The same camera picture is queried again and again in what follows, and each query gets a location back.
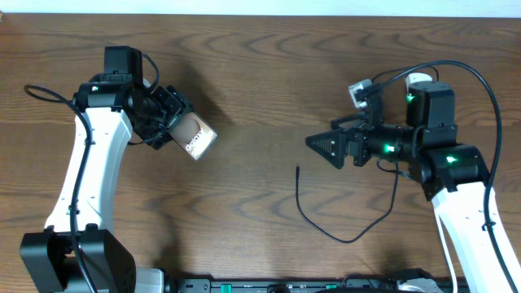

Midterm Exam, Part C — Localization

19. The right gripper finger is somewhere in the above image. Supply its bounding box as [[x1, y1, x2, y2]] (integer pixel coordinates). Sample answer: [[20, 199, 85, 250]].
[[331, 113, 366, 129], [305, 129, 348, 169]]

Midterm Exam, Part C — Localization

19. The black USB charging cable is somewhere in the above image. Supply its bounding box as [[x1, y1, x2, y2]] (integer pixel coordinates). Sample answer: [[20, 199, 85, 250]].
[[295, 64, 440, 245]]

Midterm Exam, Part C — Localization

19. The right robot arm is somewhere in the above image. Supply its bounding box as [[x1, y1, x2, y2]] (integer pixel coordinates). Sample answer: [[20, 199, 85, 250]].
[[305, 81, 520, 292]]

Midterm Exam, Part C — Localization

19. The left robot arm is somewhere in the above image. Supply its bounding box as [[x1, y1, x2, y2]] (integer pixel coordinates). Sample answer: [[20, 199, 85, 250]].
[[20, 73, 195, 292]]

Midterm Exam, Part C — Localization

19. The white USB charger adapter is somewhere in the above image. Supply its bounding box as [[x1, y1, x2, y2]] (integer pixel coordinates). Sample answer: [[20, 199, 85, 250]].
[[405, 72, 432, 88]]

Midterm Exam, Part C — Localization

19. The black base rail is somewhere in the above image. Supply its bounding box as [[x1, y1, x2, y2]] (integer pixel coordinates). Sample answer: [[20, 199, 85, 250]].
[[164, 278, 469, 293]]

